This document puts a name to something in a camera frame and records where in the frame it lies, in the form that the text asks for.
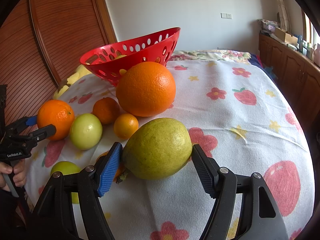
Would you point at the small yellow pear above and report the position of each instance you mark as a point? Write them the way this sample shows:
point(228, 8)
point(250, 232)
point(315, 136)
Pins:
point(120, 56)

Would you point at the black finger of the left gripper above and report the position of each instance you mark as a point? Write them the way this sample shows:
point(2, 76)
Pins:
point(40, 134)

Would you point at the large navel orange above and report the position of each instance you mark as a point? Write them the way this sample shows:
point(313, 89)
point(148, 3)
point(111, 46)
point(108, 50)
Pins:
point(146, 89)

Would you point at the green apple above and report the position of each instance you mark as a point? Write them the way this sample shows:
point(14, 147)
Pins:
point(65, 167)
point(86, 131)

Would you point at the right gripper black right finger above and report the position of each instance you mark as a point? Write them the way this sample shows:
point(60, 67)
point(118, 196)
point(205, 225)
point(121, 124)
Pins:
point(206, 171)

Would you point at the person's left hand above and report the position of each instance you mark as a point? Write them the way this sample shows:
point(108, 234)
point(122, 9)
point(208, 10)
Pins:
point(19, 174)

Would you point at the wooden slatted wardrobe door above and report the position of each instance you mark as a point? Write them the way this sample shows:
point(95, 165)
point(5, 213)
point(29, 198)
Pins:
point(41, 45)

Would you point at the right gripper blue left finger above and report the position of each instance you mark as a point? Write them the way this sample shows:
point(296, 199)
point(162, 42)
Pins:
point(107, 167)

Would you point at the red perforated plastic basket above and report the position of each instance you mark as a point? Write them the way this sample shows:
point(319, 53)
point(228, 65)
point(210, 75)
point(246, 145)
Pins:
point(155, 47)

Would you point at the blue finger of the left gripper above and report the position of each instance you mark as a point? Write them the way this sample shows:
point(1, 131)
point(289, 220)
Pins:
point(17, 127)

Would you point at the small tangerine with leaf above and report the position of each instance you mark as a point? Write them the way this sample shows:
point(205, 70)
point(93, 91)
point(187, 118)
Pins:
point(120, 170)

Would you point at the floral bed sheet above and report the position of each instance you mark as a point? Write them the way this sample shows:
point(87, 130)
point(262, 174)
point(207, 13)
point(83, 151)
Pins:
point(211, 55)

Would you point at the small dark tangerine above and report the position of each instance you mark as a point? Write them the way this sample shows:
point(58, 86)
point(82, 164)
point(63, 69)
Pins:
point(106, 110)

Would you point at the long wooden cabinet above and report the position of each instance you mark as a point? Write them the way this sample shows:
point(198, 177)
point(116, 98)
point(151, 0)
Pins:
point(296, 77)

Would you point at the yellow Pikachu plush toy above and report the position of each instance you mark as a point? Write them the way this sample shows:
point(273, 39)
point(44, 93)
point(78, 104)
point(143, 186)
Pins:
point(80, 72)

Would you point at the medium orange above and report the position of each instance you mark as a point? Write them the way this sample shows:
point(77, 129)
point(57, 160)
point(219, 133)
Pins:
point(57, 113)

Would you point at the large yellow-green pear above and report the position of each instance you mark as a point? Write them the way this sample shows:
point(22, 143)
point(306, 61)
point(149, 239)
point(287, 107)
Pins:
point(158, 149)

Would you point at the small yellow-orange tangerine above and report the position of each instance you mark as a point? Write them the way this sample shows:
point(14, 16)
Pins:
point(125, 126)

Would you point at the cardboard box on cabinet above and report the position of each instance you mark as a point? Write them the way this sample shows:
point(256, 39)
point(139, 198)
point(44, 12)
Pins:
point(285, 37)

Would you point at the white wall switch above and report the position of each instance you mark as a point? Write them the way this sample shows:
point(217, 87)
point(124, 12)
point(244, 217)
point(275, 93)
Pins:
point(226, 16)

